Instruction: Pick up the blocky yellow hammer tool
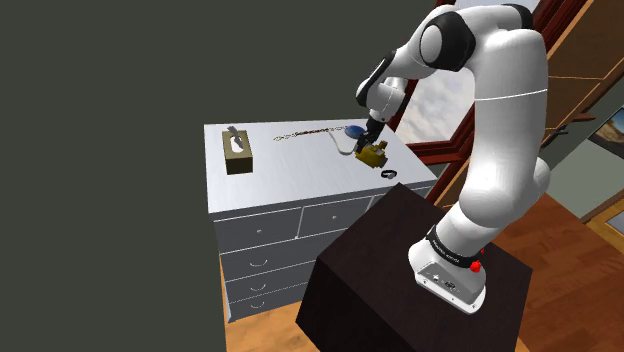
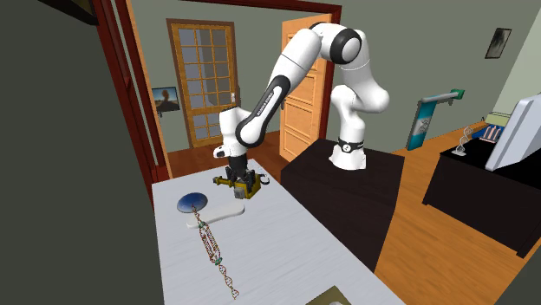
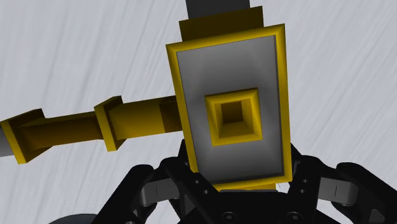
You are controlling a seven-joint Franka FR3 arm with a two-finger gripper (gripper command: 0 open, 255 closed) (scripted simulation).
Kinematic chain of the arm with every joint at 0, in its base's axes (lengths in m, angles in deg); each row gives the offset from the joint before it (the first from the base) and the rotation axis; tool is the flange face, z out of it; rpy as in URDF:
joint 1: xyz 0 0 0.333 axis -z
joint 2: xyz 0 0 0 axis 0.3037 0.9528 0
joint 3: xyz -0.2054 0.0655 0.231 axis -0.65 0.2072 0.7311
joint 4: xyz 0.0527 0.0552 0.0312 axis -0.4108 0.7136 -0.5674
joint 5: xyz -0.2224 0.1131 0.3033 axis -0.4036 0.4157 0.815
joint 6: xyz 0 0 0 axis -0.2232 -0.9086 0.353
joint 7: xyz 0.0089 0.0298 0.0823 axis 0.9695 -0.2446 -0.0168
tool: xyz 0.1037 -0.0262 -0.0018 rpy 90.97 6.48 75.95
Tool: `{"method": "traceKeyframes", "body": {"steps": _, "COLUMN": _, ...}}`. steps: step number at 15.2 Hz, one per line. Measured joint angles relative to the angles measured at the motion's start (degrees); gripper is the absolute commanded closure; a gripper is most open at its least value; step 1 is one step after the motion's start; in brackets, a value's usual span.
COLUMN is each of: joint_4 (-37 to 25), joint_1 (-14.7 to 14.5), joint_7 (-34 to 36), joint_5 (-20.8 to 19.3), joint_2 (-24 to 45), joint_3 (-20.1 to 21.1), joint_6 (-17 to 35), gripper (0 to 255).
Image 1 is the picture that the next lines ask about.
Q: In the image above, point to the blue round dish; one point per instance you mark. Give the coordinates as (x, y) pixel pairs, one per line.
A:
(354, 130)

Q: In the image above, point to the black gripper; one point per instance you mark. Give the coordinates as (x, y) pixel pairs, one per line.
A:
(373, 129)

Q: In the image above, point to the olive tissue box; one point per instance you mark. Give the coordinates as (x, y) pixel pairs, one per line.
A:
(237, 152)

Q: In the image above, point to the grey chest of drawers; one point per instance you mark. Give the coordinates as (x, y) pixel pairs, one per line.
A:
(302, 166)

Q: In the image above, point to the dark robot stand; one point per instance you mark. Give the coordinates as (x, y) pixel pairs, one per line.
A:
(370, 292)

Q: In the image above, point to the brown wooden door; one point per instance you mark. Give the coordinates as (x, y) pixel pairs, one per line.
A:
(577, 68)

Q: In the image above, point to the red framed window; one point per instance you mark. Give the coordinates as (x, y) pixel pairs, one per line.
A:
(438, 112)

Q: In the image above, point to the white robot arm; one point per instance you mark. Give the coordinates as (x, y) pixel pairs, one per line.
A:
(507, 122)

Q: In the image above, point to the framed wall picture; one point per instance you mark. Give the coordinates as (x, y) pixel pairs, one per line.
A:
(609, 134)

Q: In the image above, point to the yellow toy figure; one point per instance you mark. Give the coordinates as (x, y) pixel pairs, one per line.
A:
(372, 155)

